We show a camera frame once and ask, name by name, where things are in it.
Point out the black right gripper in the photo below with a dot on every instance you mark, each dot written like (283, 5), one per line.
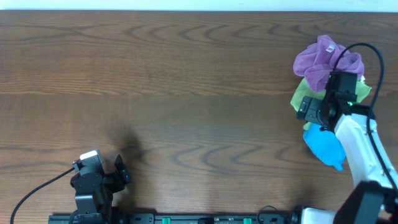
(308, 108)

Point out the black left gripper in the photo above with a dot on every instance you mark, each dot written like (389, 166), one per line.
(119, 177)

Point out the blue microfiber cloth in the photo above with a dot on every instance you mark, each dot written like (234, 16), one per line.
(324, 145)

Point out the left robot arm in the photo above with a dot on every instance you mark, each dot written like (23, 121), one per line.
(94, 190)

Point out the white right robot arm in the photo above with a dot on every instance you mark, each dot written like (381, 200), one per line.
(374, 198)

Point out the green microfiber cloth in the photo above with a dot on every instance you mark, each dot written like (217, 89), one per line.
(303, 95)

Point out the purple microfiber cloth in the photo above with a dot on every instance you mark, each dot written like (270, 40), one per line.
(319, 59)

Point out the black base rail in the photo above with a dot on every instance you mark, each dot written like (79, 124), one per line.
(148, 218)

